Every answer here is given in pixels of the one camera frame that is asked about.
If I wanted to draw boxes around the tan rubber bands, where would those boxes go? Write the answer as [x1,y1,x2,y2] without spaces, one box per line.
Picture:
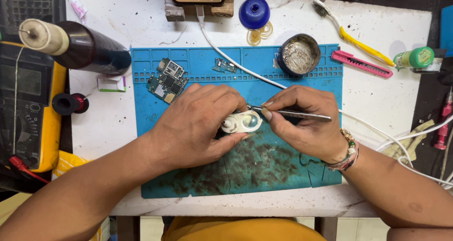
[246,21,274,47]

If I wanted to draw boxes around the metal tweezers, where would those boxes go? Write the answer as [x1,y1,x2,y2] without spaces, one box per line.
[247,105,332,123]

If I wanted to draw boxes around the dirty yellowish cloth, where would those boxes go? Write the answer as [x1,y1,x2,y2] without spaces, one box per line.
[380,119,436,161]

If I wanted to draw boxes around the red multimeter probe lead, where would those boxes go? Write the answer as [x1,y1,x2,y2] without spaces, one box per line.
[8,155,50,184]

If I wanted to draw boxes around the small blue circuit board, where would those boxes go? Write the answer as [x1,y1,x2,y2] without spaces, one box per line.
[212,58,237,74]

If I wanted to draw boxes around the wooden phone stand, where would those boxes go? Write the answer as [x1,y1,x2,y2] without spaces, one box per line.
[159,0,236,22]

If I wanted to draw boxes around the yellow plastic bag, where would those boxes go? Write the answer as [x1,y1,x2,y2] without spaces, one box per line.
[52,150,91,181]

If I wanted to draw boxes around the black spool of red wire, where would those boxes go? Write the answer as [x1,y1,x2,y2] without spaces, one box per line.
[52,93,90,116]

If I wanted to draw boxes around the yellow black digital multimeter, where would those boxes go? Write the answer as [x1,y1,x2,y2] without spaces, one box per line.
[0,0,68,173]

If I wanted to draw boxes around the small white card box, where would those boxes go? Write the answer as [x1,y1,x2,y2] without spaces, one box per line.
[97,75,127,92]

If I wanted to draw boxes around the red precision screwdriver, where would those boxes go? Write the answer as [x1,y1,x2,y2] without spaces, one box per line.
[433,87,453,150]

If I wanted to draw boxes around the yellow white toothbrush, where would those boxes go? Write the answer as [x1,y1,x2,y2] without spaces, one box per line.
[312,0,396,68]

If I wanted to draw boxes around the pink utility knife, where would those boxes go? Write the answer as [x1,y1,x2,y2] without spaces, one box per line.
[331,50,394,79]

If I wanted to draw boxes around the blue silicone repair mat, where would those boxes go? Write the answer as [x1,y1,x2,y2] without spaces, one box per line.
[130,44,344,199]

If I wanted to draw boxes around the dark bottle with cream nozzle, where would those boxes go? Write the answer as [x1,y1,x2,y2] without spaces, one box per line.
[18,18,132,75]

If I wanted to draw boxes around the person's left hand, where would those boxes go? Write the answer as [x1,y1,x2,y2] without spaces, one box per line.
[146,83,250,173]

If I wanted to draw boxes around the white charging cable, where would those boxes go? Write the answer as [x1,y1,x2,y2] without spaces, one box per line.
[196,6,453,187]

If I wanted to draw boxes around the round tin of solder flux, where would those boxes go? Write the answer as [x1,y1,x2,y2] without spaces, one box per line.
[276,33,321,76]

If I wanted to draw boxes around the beaded bracelets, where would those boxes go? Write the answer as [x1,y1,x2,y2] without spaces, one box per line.
[323,128,360,172]

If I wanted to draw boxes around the green capped small bottle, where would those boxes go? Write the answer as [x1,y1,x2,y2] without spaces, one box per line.
[393,46,435,70]

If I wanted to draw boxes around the white pink printed wrapper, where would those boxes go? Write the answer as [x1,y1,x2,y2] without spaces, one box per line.
[58,0,88,25]

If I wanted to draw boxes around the blue plastic bottle cap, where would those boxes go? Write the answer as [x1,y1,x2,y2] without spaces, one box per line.
[239,0,271,30]

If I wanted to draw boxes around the phone motherboard circuit board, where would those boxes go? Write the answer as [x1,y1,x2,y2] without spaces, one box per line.
[147,58,189,104]

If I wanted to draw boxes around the person's yellow shirt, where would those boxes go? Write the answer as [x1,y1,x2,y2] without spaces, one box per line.
[161,216,327,241]

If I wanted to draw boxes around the blue box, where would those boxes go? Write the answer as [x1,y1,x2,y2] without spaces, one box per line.
[440,5,453,58]

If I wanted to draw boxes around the white earbud charging case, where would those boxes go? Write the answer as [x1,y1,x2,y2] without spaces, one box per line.
[221,110,263,134]

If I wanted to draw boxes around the person's right hand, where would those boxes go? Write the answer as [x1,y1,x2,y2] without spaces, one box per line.
[261,85,350,164]

